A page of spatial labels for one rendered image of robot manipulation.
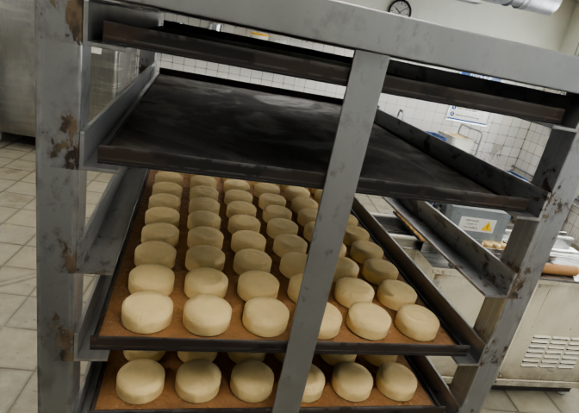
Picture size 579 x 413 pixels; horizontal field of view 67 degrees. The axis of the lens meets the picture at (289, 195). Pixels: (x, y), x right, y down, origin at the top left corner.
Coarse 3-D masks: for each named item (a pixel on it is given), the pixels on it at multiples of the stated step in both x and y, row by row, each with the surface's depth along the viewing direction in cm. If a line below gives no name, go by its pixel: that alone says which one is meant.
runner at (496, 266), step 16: (400, 208) 66; (416, 208) 65; (432, 208) 61; (416, 224) 61; (432, 224) 60; (448, 224) 57; (432, 240) 57; (448, 240) 57; (464, 240) 53; (448, 256) 53; (464, 256) 53; (480, 256) 50; (464, 272) 49; (480, 272) 50; (496, 272) 48; (512, 272) 45; (480, 288) 46; (496, 288) 47
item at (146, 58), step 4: (144, 8) 83; (140, 52) 86; (144, 52) 86; (148, 52) 86; (152, 52) 87; (140, 56) 86; (144, 56) 87; (148, 56) 87; (152, 56) 87; (140, 60) 87; (144, 60) 87; (148, 60) 87; (152, 60) 87; (140, 64) 87; (144, 64) 87; (148, 64) 87; (140, 68) 87; (144, 68) 87; (140, 72) 88
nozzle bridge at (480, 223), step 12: (444, 204) 236; (456, 216) 215; (468, 216) 216; (480, 216) 217; (492, 216) 218; (504, 216) 219; (468, 228) 219; (480, 228) 220; (492, 228) 221; (504, 228) 222; (480, 240) 222; (492, 240) 223
